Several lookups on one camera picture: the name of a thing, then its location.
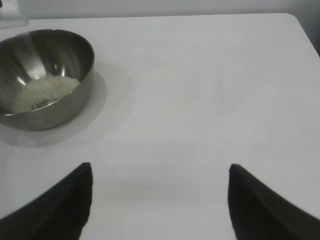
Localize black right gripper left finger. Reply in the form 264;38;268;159
0;162;94;240

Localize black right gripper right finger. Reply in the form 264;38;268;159
227;163;320;240

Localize white rice grains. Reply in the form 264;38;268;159
11;76;81;113

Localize translucent plastic measuring cup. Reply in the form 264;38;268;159
0;0;30;29

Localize stainless steel mixing bowl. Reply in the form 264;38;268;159
0;28;96;132

